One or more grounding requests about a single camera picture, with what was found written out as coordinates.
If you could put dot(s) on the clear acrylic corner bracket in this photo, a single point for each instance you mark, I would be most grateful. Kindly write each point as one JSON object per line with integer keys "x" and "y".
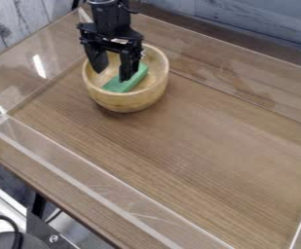
{"x": 83, "y": 16}

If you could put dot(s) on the light wooden bowl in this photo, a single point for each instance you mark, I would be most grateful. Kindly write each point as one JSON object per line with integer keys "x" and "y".
{"x": 145, "y": 94}

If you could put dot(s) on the metal bracket with screw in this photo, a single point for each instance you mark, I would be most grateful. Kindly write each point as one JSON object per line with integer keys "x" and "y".
{"x": 44, "y": 233}

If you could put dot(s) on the green rectangular block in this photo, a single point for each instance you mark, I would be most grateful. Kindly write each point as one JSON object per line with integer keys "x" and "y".
{"x": 120, "y": 87}

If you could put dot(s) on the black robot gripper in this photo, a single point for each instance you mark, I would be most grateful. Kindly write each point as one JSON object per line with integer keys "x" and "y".
{"x": 110, "y": 34}

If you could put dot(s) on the clear acrylic tray wall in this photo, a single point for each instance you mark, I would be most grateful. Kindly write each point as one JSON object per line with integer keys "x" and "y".
{"x": 199, "y": 173}

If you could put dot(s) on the black metal table leg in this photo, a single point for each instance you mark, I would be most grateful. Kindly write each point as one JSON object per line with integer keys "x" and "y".
{"x": 38, "y": 206}

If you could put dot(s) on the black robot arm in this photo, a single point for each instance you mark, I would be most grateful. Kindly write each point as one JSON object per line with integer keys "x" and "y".
{"x": 108, "y": 34}

